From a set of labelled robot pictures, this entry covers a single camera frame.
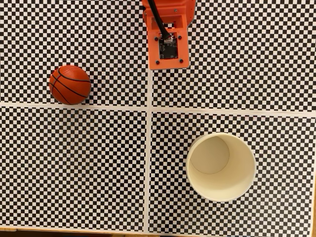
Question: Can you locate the orange mini basketball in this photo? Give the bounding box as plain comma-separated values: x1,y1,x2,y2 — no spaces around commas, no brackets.
48,65,92,106

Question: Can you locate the white paper cup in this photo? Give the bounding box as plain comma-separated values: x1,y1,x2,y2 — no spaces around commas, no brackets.
186,132,257,203

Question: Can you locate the black-white checkerboard sheet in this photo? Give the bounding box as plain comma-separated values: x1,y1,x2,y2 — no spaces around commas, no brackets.
147,110,316,236
0,0,150,106
0,105,149,232
150,0,316,112

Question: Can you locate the black camera cable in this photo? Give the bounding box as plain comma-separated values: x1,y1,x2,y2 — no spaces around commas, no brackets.
147,0,171,40

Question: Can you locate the orange camera mount with board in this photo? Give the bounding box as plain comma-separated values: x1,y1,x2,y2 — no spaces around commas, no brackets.
145,12,191,71

